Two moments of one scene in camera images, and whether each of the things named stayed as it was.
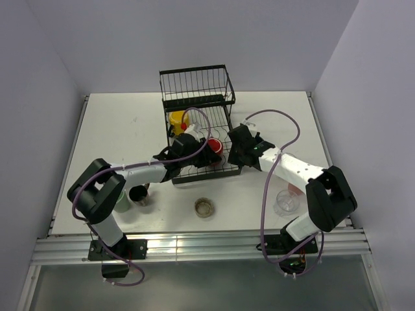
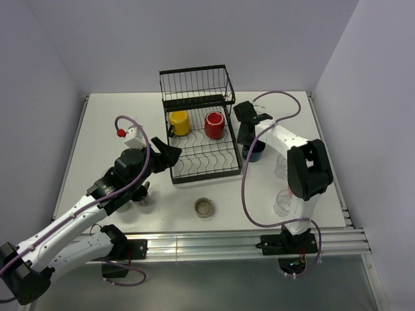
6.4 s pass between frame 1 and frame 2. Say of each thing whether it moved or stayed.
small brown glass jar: stayed
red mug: moved
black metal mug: stayed
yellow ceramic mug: stayed
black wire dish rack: stayed
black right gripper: moved
